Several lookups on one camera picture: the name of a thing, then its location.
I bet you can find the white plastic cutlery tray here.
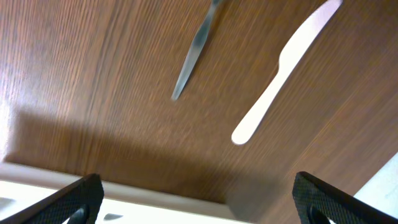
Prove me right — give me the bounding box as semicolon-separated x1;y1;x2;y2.
1;162;239;223

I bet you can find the pink plastic knife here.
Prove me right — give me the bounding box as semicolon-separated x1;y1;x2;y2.
231;0;343;145

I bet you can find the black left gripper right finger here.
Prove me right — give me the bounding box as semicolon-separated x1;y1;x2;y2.
292;171;397;224

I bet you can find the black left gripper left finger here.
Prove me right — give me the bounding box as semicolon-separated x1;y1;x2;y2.
1;174;104;224

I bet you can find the small dark metal teaspoon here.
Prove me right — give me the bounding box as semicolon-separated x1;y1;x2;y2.
171;0;223;101

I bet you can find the small silver teaspoon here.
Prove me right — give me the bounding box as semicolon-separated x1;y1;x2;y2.
103;213;123;222

